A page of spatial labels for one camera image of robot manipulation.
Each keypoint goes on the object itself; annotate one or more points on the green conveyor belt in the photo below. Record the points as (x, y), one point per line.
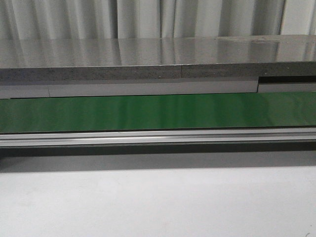
(157, 112)

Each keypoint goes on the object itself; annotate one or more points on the grey conveyor rear side guard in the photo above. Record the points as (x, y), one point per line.
(119, 87)

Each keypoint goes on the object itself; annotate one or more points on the white pleated curtain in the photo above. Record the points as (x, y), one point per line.
(122, 19)

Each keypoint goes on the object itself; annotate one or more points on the aluminium conveyor front rail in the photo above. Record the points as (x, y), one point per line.
(158, 137)

